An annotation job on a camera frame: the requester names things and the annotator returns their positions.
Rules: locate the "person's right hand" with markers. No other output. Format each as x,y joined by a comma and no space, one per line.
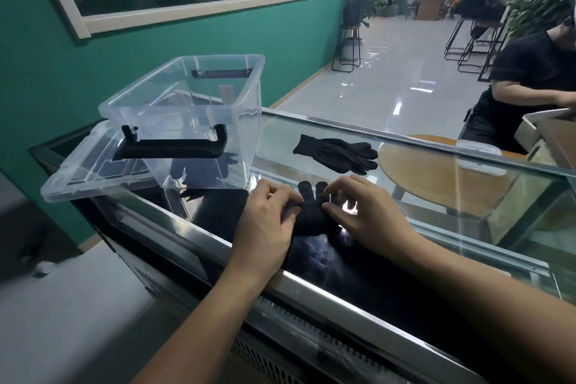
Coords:
378,226

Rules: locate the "person's left hand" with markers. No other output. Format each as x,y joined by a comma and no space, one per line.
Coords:
261,239

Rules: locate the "clear plastic box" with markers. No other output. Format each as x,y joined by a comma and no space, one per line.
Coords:
180,95

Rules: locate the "clear plastic lid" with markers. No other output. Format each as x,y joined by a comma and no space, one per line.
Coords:
76,181

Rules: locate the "person's left forearm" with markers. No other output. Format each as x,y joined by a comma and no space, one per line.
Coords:
202,329

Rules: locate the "person's right forearm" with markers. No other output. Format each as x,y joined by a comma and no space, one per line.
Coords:
495,302

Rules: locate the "white flat box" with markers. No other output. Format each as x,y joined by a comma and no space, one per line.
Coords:
477,147

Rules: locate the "white open box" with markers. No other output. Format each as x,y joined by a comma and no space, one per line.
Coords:
540,116

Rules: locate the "round wooden table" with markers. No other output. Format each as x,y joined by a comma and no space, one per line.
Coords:
427,172

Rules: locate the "glass display case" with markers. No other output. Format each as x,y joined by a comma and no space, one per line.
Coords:
405,307

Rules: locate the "black chair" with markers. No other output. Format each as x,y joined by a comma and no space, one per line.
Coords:
465,122

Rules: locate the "white round pot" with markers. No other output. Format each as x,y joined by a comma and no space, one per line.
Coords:
351,49

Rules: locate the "black metal plant stand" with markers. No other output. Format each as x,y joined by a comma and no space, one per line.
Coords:
352,27

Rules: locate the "black bar stool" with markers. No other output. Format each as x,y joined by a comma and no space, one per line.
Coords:
453,39
490,24

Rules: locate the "small white round object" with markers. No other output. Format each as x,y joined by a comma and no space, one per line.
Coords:
45,268

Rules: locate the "small potted plant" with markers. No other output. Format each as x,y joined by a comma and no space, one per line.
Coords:
390,8

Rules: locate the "wooden desk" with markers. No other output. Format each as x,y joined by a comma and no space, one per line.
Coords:
429,7

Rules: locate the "large leafy green plant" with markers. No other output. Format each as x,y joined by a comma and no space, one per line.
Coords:
540,1

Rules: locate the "white head-mounted headset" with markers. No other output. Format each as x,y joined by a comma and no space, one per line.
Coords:
573,19

